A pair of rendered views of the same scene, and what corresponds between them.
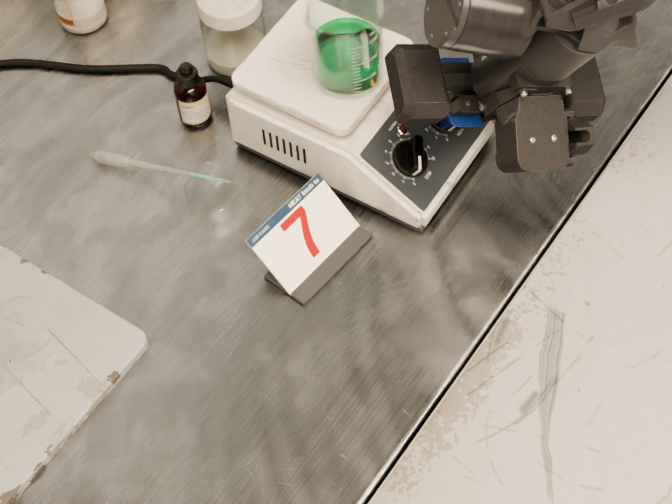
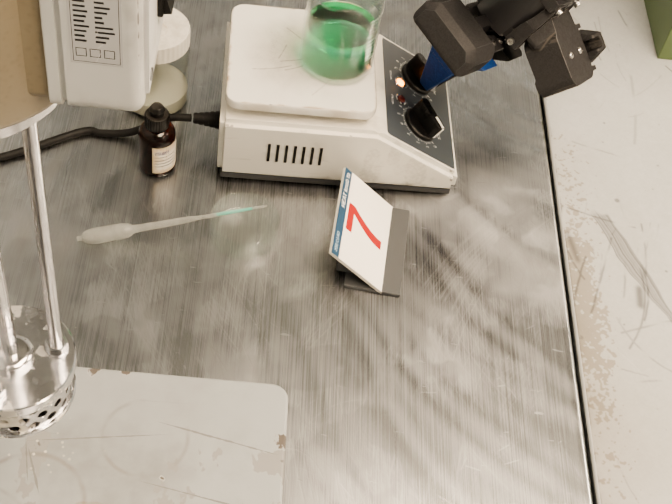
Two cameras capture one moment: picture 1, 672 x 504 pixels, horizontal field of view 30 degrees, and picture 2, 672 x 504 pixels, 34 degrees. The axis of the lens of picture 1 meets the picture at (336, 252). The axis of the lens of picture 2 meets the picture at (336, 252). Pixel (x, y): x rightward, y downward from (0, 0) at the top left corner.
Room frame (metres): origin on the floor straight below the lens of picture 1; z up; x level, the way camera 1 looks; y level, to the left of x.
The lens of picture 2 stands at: (0.22, 0.45, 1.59)
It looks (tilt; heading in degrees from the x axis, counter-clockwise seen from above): 51 degrees down; 315
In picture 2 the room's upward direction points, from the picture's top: 11 degrees clockwise
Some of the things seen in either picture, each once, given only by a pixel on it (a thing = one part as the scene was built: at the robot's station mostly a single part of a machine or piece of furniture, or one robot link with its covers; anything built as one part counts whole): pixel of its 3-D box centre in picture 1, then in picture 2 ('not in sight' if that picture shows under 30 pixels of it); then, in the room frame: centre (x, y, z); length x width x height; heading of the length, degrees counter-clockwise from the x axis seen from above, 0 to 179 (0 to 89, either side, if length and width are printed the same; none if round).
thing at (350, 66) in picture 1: (343, 44); (339, 26); (0.72, -0.02, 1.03); 0.07 x 0.06 x 0.08; 118
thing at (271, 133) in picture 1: (350, 108); (327, 101); (0.73, -0.02, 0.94); 0.22 x 0.13 x 0.08; 54
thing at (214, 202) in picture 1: (217, 192); (244, 225); (0.67, 0.10, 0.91); 0.06 x 0.06 x 0.02
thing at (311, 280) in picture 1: (310, 238); (371, 231); (0.61, 0.02, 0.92); 0.09 x 0.06 x 0.04; 136
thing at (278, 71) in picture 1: (323, 63); (301, 60); (0.74, 0.00, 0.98); 0.12 x 0.12 x 0.01; 54
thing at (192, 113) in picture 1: (190, 90); (157, 135); (0.77, 0.12, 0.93); 0.03 x 0.03 x 0.07
